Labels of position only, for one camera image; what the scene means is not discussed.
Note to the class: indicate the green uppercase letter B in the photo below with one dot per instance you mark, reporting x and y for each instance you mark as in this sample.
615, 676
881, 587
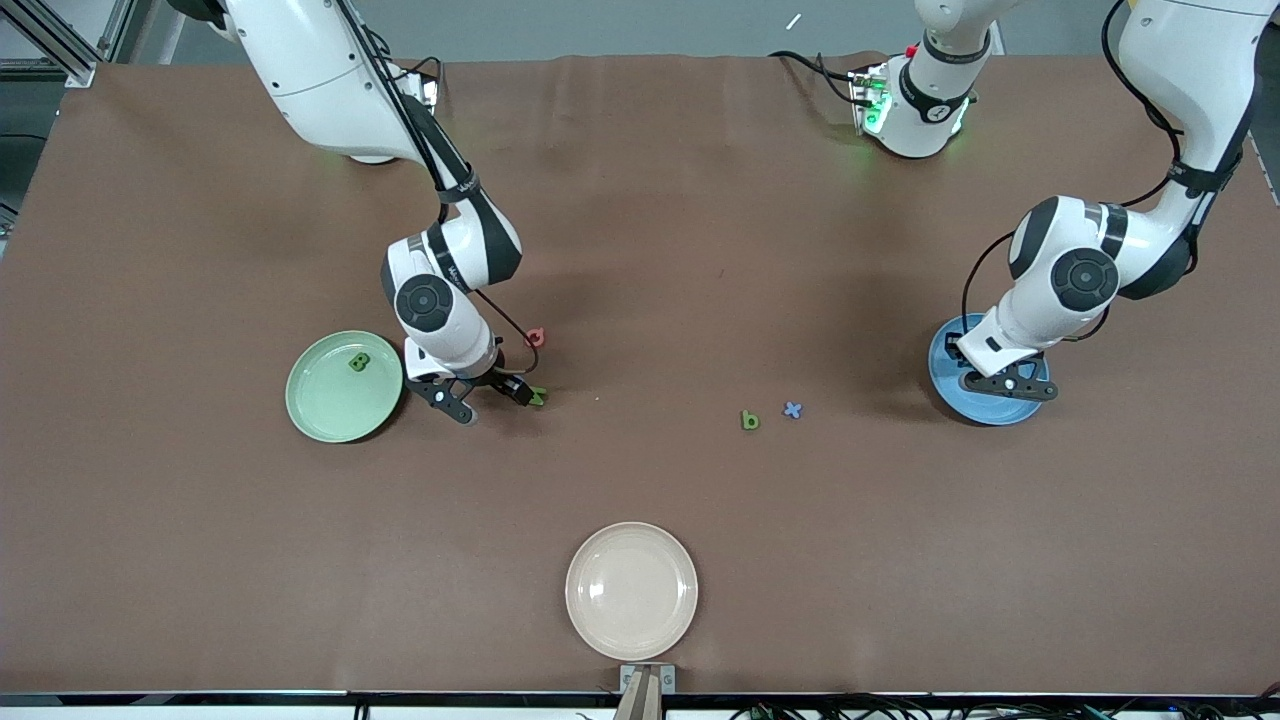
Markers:
358, 362

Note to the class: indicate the red uppercase letter Q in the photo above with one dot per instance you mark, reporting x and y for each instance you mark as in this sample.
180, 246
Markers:
543, 338

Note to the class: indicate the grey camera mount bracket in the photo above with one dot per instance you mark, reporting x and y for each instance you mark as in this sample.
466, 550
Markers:
630, 680

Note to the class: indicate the beige plate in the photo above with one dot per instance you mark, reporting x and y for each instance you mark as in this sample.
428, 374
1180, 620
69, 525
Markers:
631, 590

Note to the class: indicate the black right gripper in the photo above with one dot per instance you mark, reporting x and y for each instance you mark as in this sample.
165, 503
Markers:
497, 381

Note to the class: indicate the light green plate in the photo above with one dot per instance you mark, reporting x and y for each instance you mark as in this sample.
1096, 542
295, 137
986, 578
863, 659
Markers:
330, 400

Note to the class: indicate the blue plate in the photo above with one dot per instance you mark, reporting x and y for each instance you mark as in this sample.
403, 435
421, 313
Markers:
990, 412

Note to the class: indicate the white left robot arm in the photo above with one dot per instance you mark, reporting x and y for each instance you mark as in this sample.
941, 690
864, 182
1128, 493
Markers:
1190, 60

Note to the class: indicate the aluminium frame profile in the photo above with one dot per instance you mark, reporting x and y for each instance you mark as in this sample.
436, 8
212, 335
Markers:
75, 65

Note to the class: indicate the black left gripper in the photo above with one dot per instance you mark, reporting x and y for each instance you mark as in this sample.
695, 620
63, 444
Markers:
953, 351

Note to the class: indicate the black table edge trim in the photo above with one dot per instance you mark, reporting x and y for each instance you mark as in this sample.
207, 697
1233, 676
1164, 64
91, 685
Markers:
200, 697

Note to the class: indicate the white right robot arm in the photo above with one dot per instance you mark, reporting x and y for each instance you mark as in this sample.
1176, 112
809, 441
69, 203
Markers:
310, 70

